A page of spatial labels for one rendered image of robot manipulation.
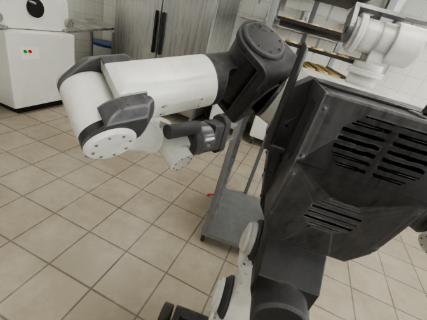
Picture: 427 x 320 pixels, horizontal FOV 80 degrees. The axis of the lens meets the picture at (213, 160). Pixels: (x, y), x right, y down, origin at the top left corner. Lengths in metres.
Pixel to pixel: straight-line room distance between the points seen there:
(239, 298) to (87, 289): 1.01
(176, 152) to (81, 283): 1.25
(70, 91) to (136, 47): 3.53
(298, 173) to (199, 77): 0.21
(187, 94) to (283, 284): 0.41
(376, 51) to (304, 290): 0.46
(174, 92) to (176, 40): 3.21
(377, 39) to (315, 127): 0.24
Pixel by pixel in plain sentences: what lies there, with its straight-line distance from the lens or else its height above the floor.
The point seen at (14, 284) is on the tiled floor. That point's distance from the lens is 1.80.
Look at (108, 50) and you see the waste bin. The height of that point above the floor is 0.59.
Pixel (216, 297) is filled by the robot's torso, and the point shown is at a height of 0.63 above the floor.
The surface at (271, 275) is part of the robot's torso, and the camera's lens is 0.57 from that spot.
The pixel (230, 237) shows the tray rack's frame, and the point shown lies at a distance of 1.87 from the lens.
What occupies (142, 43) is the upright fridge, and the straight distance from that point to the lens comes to 3.88.
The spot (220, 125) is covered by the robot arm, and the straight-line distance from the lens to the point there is 0.73.
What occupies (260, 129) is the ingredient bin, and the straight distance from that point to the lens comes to 3.63.
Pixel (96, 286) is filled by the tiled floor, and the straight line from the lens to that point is 1.71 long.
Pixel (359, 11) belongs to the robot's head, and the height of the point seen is 1.49.
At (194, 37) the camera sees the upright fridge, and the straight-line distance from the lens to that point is 3.50.
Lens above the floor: 1.42
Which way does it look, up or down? 28 degrees down
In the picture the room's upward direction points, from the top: 16 degrees clockwise
